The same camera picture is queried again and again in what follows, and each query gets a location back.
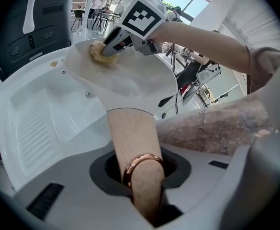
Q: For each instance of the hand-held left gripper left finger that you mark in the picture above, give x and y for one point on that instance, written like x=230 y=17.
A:
x=82 y=207

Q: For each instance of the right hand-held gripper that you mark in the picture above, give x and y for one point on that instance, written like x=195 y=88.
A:
x=142 y=15

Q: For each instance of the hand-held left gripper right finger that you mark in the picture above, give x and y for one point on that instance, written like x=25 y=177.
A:
x=206 y=190

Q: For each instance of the yellow scrubbing sponge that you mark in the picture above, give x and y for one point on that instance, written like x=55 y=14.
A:
x=97 y=53

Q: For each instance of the person's right forearm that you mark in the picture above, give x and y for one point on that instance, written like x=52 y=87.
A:
x=202 y=39

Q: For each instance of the wooden table with black legs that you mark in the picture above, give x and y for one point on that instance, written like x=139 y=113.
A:
x=107 y=17

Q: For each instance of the white stand pole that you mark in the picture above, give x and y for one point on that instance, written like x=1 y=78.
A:
x=88 y=8

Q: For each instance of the black chair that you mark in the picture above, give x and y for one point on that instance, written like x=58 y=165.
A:
x=78 y=18

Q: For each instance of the chrome sink button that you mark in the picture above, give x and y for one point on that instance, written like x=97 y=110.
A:
x=90 y=95

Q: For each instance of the person's brown patterned clothing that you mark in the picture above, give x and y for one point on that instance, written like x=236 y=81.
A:
x=214 y=126

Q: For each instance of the dark grey appliance panel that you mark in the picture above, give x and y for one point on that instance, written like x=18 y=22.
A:
x=51 y=20

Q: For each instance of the white curved faucet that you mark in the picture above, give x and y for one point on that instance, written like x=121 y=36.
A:
x=30 y=8

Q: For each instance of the white and black machine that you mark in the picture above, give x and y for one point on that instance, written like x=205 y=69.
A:
x=199 y=78

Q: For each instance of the white sink with washboard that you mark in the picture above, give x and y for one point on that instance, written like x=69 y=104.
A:
x=46 y=114

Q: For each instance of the person's grey-brown sleeve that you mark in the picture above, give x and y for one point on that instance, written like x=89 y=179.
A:
x=264 y=68

